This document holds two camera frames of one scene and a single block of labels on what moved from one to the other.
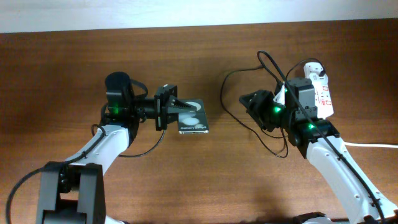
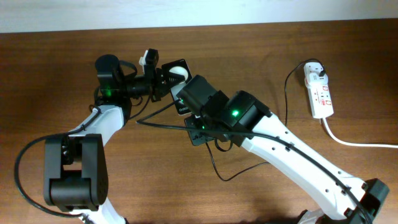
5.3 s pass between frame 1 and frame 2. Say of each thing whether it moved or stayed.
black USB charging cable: moved
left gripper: moved
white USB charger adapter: stayed
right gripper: moved
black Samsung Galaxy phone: moved
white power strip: stayed
